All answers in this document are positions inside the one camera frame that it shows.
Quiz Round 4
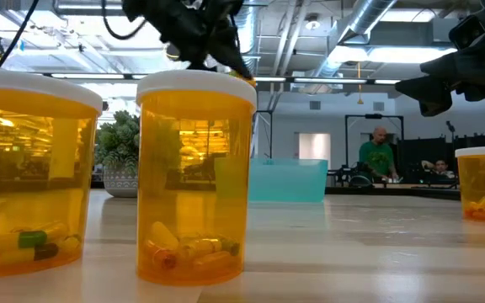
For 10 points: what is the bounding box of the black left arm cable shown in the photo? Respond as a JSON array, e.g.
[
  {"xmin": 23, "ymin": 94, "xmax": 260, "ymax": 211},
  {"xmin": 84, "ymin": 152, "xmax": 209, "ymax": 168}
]
[{"xmin": 0, "ymin": 0, "xmax": 40, "ymax": 71}]

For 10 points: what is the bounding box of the green artificial succulent plant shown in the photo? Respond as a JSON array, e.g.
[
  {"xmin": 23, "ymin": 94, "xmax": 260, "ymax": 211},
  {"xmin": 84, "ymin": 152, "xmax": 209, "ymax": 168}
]
[{"xmin": 94, "ymin": 109, "xmax": 141, "ymax": 170}]

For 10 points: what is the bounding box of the white patterned plant pot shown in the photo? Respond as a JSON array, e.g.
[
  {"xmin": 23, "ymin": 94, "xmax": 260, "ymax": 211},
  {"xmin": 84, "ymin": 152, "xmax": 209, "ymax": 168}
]
[{"xmin": 102, "ymin": 166, "xmax": 139, "ymax": 199}]

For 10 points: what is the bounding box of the person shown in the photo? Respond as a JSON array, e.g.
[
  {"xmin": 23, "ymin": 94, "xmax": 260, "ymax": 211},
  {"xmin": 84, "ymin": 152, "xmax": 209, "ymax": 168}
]
[
  {"xmin": 359, "ymin": 126, "xmax": 399, "ymax": 183},
  {"xmin": 421, "ymin": 158, "xmax": 456, "ymax": 180}
]

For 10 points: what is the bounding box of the yellow hanging ceiling pendant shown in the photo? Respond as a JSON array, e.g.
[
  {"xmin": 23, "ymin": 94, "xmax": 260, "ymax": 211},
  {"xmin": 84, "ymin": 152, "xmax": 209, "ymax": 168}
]
[{"xmin": 355, "ymin": 61, "xmax": 365, "ymax": 105}]

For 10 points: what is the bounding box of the silver ceiling air duct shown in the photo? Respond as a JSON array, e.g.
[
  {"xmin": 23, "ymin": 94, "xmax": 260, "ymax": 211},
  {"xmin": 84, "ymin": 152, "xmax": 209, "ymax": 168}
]
[{"xmin": 309, "ymin": 0, "xmax": 397, "ymax": 81}]

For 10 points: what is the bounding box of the black ceiling device yellow cable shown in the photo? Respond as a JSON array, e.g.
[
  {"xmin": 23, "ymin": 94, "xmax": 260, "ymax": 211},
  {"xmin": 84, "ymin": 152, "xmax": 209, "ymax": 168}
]
[{"xmin": 165, "ymin": 41, "xmax": 181, "ymax": 62}]

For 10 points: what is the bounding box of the black looped gripper cable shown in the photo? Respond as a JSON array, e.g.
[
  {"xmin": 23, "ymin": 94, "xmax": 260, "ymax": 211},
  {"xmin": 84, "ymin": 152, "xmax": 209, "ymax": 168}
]
[{"xmin": 100, "ymin": 0, "xmax": 147, "ymax": 41}]

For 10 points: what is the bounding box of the black metal frame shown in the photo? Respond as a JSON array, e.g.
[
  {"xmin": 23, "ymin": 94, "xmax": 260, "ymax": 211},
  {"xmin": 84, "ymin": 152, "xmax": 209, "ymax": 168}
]
[
  {"xmin": 253, "ymin": 109, "xmax": 274, "ymax": 160},
  {"xmin": 344, "ymin": 113, "xmax": 405, "ymax": 169}
]

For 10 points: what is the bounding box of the black partition wall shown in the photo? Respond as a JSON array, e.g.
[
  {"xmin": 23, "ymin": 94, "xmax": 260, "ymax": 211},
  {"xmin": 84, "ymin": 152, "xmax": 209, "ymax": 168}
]
[{"xmin": 396, "ymin": 133, "xmax": 485, "ymax": 184}]

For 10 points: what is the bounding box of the translucent teal plastic basket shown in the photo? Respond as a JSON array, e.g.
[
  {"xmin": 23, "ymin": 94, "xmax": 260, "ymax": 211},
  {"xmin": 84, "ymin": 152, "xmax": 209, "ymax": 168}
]
[{"xmin": 248, "ymin": 157, "xmax": 329, "ymax": 204}]

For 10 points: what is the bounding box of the black stand with round head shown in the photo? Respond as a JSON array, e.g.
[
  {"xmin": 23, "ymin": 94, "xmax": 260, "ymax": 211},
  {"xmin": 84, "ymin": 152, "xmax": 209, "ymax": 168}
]
[{"xmin": 445, "ymin": 120, "xmax": 457, "ymax": 146}]

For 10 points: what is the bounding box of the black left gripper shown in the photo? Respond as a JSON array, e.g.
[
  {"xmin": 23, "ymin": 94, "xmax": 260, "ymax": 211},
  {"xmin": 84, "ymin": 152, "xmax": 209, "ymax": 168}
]
[{"xmin": 122, "ymin": 0, "xmax": 255, "ymax": 81}]

